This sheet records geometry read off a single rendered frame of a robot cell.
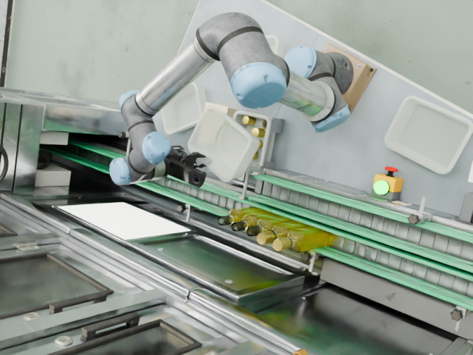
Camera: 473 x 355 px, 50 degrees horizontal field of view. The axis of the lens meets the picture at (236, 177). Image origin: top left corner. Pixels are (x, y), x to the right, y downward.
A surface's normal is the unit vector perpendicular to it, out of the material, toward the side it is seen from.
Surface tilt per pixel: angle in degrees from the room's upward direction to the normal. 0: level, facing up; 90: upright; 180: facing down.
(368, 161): 0
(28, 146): 90
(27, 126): 90
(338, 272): 0
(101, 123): 90
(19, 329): 90
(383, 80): 0
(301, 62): 9
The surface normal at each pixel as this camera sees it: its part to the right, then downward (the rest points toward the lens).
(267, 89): 0.28, 0.87
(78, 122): 0.77, 0.23
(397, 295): -0.62, 0.01
